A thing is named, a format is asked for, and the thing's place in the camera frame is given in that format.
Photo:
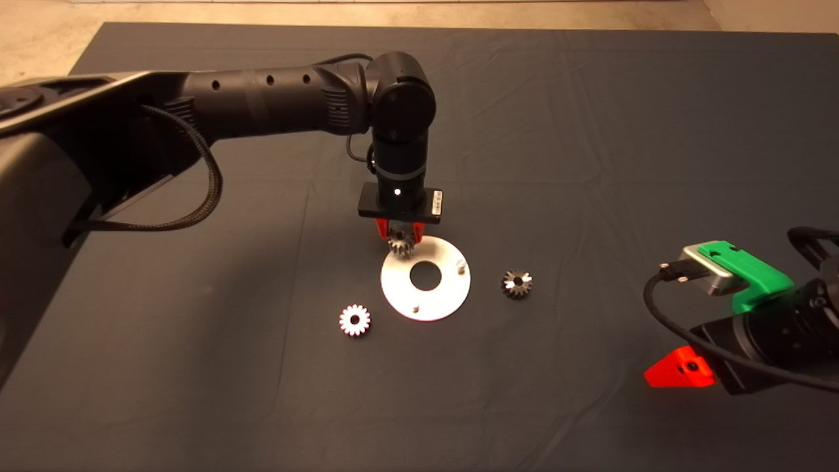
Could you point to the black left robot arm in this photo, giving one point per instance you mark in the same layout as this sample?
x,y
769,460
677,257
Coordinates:
x,y
262,105

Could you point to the dark table cloth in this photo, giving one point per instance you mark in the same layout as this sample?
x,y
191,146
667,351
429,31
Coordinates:
x,y
524,131

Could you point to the steel planetary gear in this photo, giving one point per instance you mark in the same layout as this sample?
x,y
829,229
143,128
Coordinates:
x,y
362,320
400,248
510,286

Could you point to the silver right camera box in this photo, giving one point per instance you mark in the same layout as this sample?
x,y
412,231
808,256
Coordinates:
x,y
714,278

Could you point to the white round peg plate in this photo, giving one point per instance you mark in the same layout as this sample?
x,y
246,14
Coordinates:
x,y
446,295

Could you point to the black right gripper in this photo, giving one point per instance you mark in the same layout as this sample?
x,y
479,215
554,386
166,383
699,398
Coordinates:
x,y
734,354

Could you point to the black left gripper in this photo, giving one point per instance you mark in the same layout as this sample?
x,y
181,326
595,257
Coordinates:
x,y
400,200

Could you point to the green right camera mount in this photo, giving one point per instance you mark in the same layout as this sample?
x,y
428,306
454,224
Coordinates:
x,y
754,275

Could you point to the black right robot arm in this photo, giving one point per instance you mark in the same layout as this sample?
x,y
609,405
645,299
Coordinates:
x,y
806,334

